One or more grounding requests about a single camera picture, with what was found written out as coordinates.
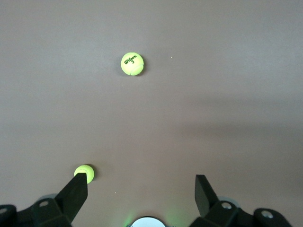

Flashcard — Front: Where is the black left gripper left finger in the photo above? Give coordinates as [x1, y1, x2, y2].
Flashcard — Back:
[0, 172, 89, 227]

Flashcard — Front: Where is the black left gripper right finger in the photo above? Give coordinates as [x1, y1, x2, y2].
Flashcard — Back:
[189, 174, 294, 227]

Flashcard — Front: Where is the yellow-green tennis ball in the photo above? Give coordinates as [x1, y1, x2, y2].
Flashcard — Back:
[120, 52, 145, 77]
[73, 164, 96, 184]

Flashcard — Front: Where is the brown table cloth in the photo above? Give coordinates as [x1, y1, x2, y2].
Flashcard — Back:
[0, 0, 303, 227]

